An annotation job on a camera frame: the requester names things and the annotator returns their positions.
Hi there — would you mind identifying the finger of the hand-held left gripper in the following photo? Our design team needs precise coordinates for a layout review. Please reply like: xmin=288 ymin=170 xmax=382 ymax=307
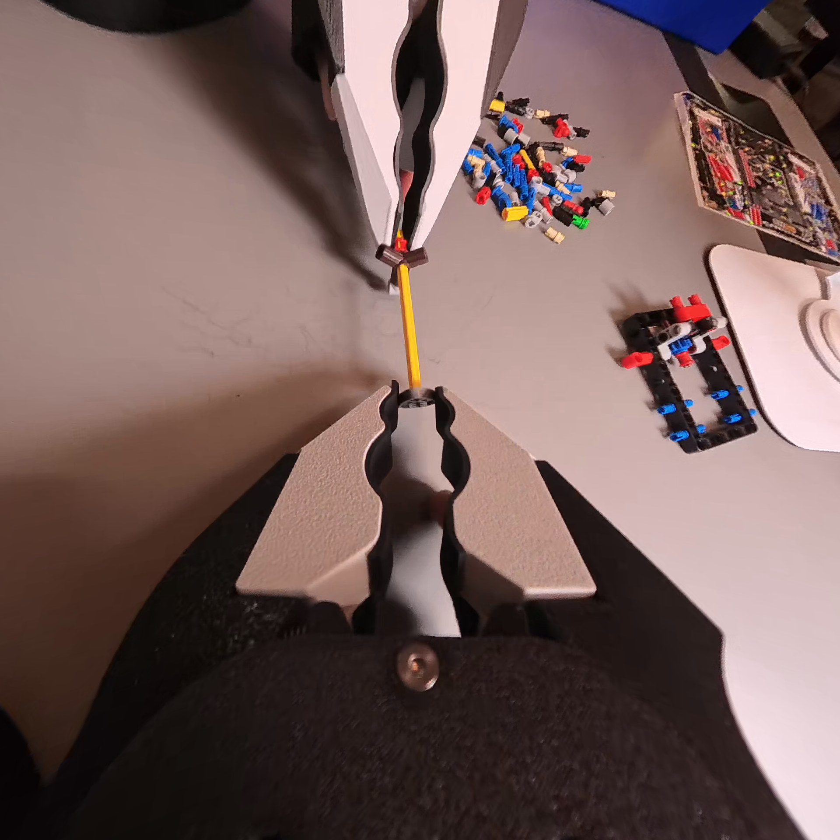
xmin=319 ymin=0 xmax=413 ymax=250
xmin=406 ymin=0 xmax=530 ymax=256

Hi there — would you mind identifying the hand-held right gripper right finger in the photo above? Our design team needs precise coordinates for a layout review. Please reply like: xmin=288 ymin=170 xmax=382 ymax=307
xmin=435 ymin=386 xmax=598 ymax=623

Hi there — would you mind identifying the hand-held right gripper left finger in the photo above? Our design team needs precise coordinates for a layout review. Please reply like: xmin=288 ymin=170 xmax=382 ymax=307
xmin=235 ymin=379 xmax=401 ymax=621

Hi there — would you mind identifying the dark brown lego connector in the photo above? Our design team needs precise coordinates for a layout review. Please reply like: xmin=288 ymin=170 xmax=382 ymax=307
xmin=375 ymin=241 xmax=429 ymax=269

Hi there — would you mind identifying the yellow lego axle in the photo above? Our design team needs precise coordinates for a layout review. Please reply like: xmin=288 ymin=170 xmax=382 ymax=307
xmin=394 ymin=230 xmax=424 ymax=392

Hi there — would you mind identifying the pile of small lego pieces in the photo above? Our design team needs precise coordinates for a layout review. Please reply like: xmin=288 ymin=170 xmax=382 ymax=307
xmin=461 ymin=92 xmax=618 ymax=245

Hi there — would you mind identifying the lego instruction booklet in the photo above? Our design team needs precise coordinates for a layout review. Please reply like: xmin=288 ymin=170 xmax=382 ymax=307
xmin=674 ymin=91 xmax=840 ymax=263

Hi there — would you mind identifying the black rounded object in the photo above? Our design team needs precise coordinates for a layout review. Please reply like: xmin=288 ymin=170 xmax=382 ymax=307
xmin=39 ymin=0 xmax=250 ymax=34

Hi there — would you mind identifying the blue plastic bin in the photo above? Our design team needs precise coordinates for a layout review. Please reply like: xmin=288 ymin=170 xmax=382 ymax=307
xmin=591 ymin=0 xmax=762 ymax=55

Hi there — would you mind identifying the white flat stand base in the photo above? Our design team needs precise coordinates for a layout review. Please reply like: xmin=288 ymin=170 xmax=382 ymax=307
xmin=707 ymin=244 xmax=840 ymax=454

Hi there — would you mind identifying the black lego frame assembly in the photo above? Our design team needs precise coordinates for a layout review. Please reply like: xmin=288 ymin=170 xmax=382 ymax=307
xmin=617 ymin=294 xmax=759 ymax=455

